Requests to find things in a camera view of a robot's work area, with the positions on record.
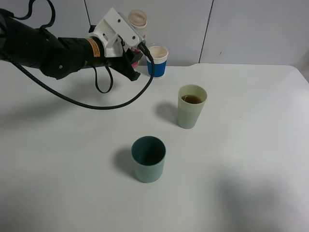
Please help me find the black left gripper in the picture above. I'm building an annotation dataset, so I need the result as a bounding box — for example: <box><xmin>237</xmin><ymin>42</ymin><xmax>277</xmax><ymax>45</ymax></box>
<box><xmin>40</xmin><ymin>28</ymin><xmax>140</xmax><ymax>81</ymax></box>

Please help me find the clear bottle with pink label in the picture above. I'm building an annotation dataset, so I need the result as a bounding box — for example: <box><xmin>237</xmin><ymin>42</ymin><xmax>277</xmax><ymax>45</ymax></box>
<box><xmin>127</xmin><ymin>9</ymin><xmax>148</xmax><ymax>70</ymax></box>

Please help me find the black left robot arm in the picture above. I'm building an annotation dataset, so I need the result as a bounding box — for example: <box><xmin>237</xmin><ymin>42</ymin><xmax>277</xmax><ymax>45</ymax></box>
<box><xmin>0</xmin><ymin>9</ymin><xmax>131</xmax><ymax>79</ymax></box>

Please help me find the blue and white paper cup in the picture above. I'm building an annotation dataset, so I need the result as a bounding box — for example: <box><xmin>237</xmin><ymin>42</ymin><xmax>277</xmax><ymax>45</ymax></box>
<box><xmin>148</xmin><ymin>45</ymin><xmax>169</xmax><ymax>78</ymax></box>

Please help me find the pale green tall cup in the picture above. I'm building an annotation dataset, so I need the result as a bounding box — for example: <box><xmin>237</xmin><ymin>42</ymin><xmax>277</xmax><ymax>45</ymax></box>
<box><xmin>177</xmin><ymin>84</ymin><xmax>208</xmax><ymax>129</ymax></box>

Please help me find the dark green short cup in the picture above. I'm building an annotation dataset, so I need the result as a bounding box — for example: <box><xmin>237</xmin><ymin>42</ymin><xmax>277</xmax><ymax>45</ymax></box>
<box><xmin>131</xmin><ymin>136</ymin><xmax>166</xmax><ymax>183</ymax></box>

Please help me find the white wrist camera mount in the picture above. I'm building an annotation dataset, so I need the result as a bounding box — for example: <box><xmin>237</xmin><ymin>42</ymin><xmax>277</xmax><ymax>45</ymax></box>
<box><xmin>89</xmin><ymin>8</ymin><xmax>145</xmax><ymax>58</ymax></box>

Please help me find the black braided camera cable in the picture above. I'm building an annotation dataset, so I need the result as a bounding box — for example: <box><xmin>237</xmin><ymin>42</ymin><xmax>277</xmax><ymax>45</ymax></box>
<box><xmin>0</xmin><ymin>0</ymin><xmax>155</xmax><ymax>110</ymax></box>

